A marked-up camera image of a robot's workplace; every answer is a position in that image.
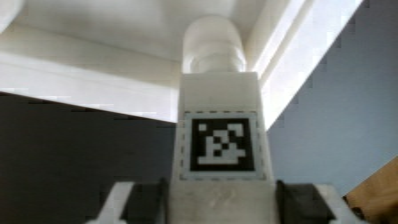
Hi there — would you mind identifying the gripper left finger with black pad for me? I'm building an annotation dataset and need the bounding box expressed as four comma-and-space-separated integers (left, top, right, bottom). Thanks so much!
86, 180, 167, 224

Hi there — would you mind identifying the white square table top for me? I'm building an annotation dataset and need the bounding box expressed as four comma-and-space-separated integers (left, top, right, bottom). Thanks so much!
0, 0, 365, 121

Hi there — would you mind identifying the white table leg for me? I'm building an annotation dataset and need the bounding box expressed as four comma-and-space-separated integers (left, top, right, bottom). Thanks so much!
169, 15, 279, 224

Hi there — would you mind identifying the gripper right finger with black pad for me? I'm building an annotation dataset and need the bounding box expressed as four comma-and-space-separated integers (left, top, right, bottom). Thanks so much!
274, 179, 363, 224

